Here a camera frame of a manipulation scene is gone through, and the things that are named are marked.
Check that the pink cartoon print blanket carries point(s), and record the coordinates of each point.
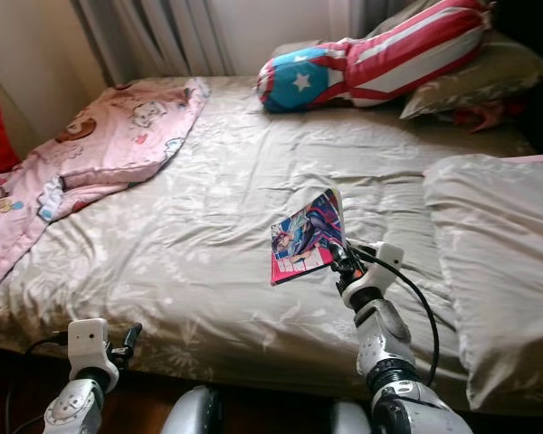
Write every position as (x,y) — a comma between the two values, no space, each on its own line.
(127,136)

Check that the silver right robot leg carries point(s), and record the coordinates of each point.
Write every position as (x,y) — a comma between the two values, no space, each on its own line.
(353,420)

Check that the star and stripes bolster pillow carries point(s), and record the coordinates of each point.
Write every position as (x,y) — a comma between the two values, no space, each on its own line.
(398,50)

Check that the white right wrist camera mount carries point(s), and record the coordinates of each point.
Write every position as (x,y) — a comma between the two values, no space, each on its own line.
(366,287)

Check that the silver robot leg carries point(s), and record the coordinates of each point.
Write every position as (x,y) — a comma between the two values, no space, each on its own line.
(192,412)
(353,420)

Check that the colourful comic book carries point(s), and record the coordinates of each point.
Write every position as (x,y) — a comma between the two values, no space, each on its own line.
(308,237)

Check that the grey floral pillow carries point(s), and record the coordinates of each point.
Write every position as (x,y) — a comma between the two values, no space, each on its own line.
(498,77)

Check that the small red cloth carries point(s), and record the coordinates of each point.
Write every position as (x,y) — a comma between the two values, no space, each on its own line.
(489,116)

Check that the bed with grey floral sheet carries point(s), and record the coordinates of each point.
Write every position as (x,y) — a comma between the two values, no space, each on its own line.
(217,244)

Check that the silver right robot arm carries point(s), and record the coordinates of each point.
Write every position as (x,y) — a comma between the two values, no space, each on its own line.
(385,330)

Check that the silver left robot leg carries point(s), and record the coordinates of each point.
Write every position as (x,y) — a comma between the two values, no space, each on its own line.
(192,412)

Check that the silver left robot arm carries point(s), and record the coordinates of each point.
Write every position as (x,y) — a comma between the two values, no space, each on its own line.
(72,409)

